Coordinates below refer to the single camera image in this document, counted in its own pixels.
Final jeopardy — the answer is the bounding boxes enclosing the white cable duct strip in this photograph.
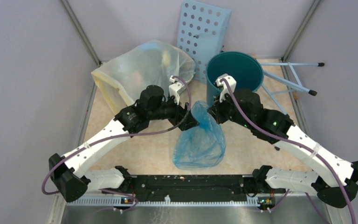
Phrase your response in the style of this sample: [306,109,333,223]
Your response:
[67,195,259,207]

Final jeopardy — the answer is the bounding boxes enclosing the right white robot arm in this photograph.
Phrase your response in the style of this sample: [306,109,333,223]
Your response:
[207,89,358,208]

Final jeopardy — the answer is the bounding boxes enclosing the light blue perforated stool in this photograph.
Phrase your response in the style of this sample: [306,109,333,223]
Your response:
[177,0,317,112]

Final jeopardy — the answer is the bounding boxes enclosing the left aluminium frame post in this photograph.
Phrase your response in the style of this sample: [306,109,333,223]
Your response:
[59,0,102,67]

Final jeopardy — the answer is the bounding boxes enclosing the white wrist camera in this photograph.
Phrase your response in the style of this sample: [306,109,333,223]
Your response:
[168,76,185,105]
[215,73,237,103]

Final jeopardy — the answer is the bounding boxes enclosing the right aluminium frame post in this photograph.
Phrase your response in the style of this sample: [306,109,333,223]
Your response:
[281,0,323,62]

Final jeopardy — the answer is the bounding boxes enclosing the aluminium frame post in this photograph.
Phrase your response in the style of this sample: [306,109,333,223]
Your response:
[281,0,323,62]
[59,0,102,67]

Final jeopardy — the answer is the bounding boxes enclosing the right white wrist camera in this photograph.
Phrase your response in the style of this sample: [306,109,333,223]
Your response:
[215,73,237,103]

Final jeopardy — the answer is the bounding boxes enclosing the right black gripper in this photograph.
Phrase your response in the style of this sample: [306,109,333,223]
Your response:
[207,90,253,130]

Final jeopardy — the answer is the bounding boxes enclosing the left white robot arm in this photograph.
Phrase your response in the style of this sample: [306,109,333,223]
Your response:
[42,82,198,203]

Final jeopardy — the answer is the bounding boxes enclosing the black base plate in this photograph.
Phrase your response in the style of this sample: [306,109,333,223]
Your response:
[102,174,288,205]

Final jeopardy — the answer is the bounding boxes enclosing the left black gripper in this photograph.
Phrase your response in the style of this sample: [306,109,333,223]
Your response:
[148,92,199,131]

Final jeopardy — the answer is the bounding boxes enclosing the teal plastic trash bin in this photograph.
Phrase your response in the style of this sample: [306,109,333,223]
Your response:
[206,51,264,106]

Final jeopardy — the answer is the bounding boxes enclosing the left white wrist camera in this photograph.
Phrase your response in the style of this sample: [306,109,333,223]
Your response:
[168,76,185,105]

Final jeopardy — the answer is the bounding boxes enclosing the blue plastic trash bag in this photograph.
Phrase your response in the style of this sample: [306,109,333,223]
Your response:
[172,101,226,170]

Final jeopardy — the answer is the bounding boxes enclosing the translucent white bag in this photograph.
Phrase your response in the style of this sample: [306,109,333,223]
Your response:
[91,40,195,114]

